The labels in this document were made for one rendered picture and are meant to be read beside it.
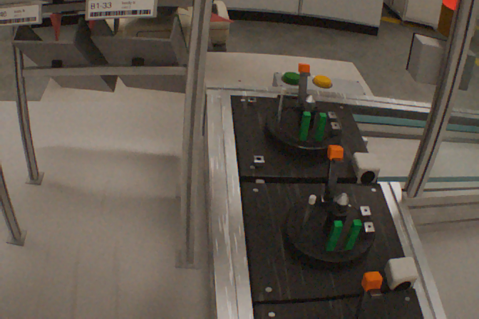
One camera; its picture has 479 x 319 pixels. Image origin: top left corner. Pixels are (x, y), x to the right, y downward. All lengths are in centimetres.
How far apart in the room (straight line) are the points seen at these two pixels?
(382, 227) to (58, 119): 75
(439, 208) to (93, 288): 64
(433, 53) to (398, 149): 36
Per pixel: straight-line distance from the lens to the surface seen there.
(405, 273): 66
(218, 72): 129
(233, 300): 62
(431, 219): 92
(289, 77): 106
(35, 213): 88
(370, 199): 79
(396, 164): 98
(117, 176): 93
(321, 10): 410
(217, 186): 77
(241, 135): 86
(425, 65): 73
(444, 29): 72
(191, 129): 61
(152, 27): 151
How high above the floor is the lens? 146
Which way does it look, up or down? 35 degrees down
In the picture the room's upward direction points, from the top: 7 degrees clockwise
